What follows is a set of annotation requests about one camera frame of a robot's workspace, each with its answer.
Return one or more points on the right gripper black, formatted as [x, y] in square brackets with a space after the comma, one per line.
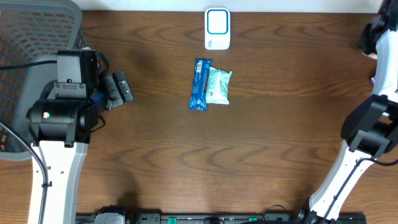
[365, 41]

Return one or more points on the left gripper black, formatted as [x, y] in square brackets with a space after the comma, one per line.
[109, 92]

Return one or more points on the blue Oreo cookie packet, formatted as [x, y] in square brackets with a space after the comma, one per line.
[198, 97]

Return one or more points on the teal wet wipes packet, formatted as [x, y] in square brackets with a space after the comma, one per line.
[217, 86]

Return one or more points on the small orange box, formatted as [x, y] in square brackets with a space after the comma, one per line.
[370, 55]

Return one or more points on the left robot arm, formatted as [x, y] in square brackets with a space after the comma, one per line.
[61, 130]

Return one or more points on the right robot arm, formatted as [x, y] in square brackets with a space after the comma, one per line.
[370, 130]

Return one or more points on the grey plastic mesh basket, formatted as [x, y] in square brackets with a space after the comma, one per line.
[32, 31]

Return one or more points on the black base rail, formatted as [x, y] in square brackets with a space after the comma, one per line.
[155, 218]

